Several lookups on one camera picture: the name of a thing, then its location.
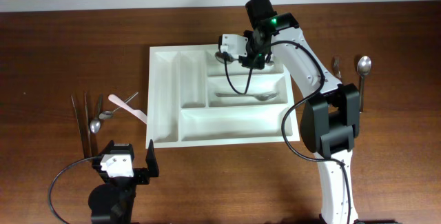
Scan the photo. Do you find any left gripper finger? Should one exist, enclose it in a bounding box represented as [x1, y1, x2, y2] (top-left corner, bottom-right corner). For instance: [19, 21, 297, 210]
[101, 140, 114, 155]
[145, 139, 159, 177]

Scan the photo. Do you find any steel tablespoon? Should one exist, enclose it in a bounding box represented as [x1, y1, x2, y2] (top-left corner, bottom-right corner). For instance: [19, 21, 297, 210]
[214, 52, 275, 66]
[356, 56, 371, 112]

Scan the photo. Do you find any steel fork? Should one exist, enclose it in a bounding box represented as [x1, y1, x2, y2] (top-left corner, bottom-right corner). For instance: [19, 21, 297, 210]
[332, 57, 342, 80]
[215, 92, 278, 101]

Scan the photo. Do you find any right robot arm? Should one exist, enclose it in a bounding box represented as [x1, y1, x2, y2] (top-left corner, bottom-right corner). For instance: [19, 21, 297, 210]
[238, 0, 360, 223]

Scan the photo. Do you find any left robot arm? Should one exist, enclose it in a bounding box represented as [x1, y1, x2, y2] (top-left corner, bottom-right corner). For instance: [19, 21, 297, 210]
[88, 141, 159, 224]

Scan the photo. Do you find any steel teaspoon upright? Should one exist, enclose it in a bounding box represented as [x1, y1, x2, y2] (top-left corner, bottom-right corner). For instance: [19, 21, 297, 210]
[89, 94, 103, 134]

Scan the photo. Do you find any steel teaspoon angled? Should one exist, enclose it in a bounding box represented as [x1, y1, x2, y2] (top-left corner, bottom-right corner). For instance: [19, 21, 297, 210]
[99, 92, 139, 120]

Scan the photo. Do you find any pink plastic knife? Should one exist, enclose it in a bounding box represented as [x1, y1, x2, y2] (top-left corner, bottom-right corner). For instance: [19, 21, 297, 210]
[107, 94, 147, 125]

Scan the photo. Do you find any white plastic cutlery tray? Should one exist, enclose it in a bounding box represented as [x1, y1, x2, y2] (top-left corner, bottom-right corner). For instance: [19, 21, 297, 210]
[146, 45, 300, 148]

